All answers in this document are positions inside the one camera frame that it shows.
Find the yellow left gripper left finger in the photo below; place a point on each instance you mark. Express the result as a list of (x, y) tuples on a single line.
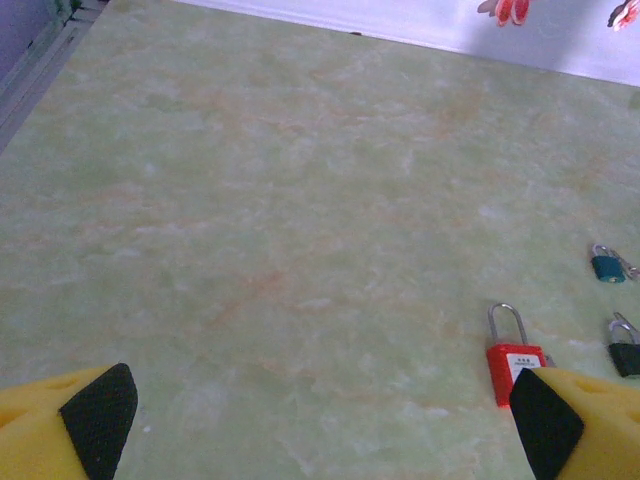
[(45, 430)]

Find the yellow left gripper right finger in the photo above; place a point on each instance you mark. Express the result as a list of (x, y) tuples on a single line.
[(590, 430)]

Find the small black block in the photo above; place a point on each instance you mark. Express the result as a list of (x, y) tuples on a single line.
[(625, 357)]

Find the small orange square block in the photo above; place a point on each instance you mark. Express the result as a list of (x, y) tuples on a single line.
[(500, 370)]

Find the teal padlock keys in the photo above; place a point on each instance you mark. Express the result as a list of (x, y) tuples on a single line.
[(631, 271)]

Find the red padlock key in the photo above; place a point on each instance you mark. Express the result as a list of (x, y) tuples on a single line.
[(549, 361)]

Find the aluminium side rail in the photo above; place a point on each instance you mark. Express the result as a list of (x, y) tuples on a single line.
[(35, 75)]

